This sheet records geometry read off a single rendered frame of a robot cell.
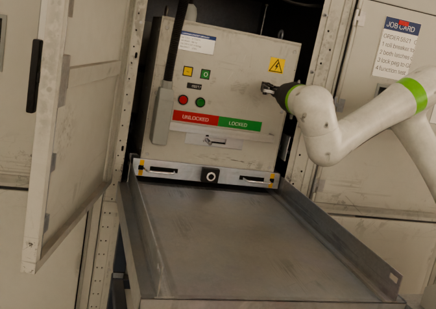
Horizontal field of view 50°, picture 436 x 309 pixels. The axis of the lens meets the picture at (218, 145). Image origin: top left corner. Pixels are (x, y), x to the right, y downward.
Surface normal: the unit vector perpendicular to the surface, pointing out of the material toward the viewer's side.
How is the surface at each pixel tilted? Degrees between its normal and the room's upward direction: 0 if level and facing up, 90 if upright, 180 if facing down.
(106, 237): 90
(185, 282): 0
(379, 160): 90
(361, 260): 90
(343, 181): 90
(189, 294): 0
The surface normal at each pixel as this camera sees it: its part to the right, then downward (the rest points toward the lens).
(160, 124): 0.26, 0.26
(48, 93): -0.02, 0.22
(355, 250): -0.95, -0.11
